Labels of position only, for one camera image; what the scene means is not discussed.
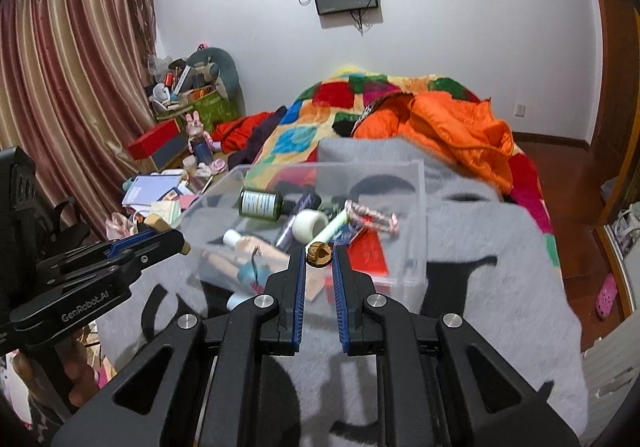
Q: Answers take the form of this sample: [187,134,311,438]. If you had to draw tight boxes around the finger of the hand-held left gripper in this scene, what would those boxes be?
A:
[37,232,153,278]
[47,228,187,300]

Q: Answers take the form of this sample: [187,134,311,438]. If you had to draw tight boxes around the dark purple cloth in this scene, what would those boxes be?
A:
[227,107,288,166]

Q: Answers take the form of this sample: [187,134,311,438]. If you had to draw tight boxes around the red cloth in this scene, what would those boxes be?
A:
[217,111,276,154]

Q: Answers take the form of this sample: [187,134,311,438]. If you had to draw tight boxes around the tan-topped brown jar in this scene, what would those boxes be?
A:
[144,216,192,256]

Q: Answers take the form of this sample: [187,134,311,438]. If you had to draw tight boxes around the colourful patchwork quilt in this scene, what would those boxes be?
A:
[252,67,563,278]

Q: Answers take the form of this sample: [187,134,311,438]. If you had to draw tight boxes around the red flat box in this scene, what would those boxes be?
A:
[127,119,181,160]

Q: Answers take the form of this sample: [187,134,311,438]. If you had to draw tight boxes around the white tape roll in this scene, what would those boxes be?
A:
[292,209,331,244]

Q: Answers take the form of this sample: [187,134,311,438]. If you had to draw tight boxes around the small round brown container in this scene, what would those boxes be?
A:
[306,241,332,269]

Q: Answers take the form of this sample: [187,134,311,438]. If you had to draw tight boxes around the clear plastic storage box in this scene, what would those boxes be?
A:
[179,159,428,310]

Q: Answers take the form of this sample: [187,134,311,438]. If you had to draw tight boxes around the pink white striped twist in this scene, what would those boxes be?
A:
[344,199,401,234]

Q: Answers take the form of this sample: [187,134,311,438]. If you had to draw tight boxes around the red booklet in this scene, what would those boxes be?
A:
[345,227,391,278]

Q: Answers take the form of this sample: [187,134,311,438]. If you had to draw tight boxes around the dark green glass bottle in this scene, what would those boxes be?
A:
[237,188,298,220]

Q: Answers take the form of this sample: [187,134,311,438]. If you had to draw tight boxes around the pink bunny doll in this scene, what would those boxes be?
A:
[185,111,216,165]

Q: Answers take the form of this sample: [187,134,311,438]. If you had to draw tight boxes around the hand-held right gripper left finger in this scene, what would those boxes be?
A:
[50,247,307,447]

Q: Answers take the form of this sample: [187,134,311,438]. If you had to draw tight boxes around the person's left hand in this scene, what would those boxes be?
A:
[62,327,103,410]

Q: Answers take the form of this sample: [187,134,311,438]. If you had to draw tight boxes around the long beige tube red band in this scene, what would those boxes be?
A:
[200,249,241,278]

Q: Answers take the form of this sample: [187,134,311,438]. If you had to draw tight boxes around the pink clog shoe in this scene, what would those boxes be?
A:
[595,274,618,320]

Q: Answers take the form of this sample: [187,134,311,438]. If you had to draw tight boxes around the light blue book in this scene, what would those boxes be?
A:
[121,174,181,208]

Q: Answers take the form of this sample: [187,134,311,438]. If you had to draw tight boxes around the white shoes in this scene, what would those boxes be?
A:
[612,209,640,248]

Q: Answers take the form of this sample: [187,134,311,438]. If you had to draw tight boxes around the green cardboard box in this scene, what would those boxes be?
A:
[192,92,240,128]

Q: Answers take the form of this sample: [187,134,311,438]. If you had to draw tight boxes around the beige foundation tube white cap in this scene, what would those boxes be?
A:
[222,228,301,273]

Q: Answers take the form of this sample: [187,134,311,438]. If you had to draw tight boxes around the grey blanket black pattern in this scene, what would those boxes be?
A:
[95,137,588,447]

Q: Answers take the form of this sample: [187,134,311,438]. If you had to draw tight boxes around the orange jacket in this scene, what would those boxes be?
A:
[350,92,516,195]

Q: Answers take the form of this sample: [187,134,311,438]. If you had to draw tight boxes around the blue card packet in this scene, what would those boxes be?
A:
[330,224,361,245]

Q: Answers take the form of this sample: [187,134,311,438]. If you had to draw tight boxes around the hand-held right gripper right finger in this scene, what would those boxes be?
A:
[331,247,576,447]

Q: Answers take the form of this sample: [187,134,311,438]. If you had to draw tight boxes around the striped brown curtain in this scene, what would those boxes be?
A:
[0,0,166,248]

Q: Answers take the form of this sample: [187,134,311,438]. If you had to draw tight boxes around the wooden door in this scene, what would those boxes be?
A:
[582,0,640,228]

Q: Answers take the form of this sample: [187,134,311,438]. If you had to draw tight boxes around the light green stick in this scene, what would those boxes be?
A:
[315,209,349,244]

